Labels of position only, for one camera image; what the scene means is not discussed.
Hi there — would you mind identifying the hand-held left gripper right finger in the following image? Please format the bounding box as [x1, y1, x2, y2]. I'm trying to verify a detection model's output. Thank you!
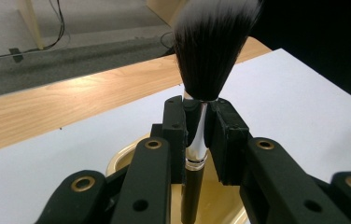
[204, 97, 252, 186]

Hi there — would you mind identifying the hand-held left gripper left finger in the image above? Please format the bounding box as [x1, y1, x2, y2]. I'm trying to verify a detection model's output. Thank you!
[150, 95, 202, 185]

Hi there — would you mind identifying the cream square container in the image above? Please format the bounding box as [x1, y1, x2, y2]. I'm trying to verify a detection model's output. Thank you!
[105, 133, 249, 224]

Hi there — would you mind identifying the black makeup brush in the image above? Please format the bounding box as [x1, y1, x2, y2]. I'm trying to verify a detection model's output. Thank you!
[173, 0, 262, 224]

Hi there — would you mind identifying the white table mat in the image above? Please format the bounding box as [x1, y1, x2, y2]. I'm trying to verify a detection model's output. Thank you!
[0, 48, 351, 224]

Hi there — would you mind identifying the beige furniture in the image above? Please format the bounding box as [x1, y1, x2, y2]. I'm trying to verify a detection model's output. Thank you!
[146, 0, 190, 27]

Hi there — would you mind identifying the dark tape piece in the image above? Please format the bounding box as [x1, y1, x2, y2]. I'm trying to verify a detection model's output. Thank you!
[8, 48, 24, 63]

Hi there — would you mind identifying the beige furniture leg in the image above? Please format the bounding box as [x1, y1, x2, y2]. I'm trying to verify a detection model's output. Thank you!
[16, 0, 45, 50]

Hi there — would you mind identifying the black cable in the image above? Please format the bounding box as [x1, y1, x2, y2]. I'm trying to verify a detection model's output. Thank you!
[160, 31, 177, 50]
[0, 0, 66, 62]

